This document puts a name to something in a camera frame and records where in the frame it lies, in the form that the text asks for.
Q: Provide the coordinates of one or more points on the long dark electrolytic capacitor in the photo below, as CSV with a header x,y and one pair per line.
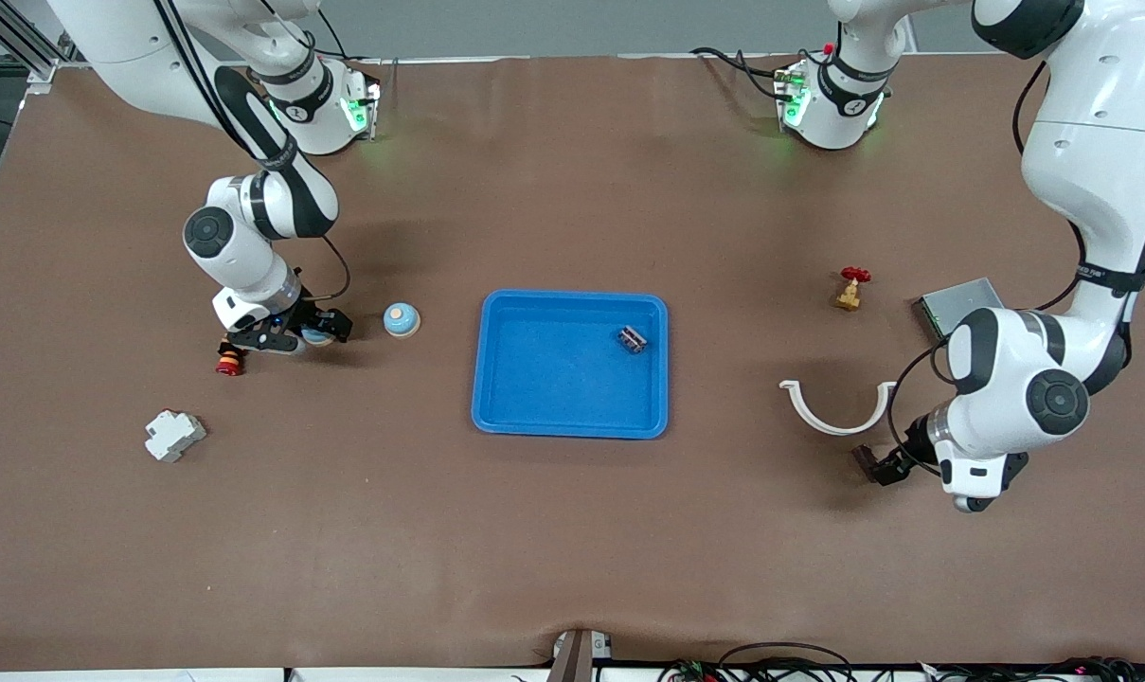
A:
x,y
861,455

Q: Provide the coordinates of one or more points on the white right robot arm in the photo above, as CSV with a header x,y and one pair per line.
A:
x,y
241,260

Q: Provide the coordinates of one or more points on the grey metal box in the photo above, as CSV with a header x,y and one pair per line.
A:
x,y
951,303

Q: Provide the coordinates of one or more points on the brown table mat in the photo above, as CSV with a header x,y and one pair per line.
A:
x,y
572,530

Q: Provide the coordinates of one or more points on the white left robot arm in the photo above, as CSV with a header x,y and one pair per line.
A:
x,y
1093,161

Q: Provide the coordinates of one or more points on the blue plastic tray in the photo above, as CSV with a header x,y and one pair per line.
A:
x,y
553,379

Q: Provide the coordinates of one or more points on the white circuit breaker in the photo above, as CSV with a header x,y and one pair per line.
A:
x,y
174,436

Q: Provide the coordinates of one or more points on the white curved plastic bracket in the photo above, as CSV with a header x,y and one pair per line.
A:
x,y
832,427

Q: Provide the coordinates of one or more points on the aluminium frame post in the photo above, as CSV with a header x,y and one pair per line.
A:
x,y
42,71

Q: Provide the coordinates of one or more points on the metal table clamp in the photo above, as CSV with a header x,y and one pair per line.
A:
x,y
572,658

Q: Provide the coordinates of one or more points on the short black electrolytic capacitor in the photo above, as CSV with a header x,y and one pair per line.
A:
x,y
633,339

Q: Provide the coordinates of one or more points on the red yellow emergency stop switch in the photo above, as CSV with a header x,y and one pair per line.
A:
x,y
230,363

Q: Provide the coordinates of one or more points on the blue dome desk bell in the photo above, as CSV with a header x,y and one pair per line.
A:
x,y
316,337
401,320

